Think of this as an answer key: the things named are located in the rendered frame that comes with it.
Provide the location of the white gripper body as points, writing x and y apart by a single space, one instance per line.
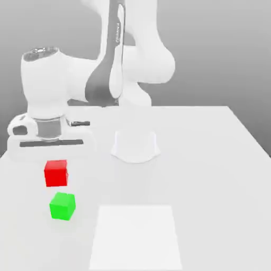
50 148

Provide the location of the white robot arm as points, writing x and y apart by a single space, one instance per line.
135 63

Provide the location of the small red cube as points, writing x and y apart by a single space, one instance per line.
55 173

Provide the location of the small green cube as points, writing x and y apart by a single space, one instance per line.
62 206

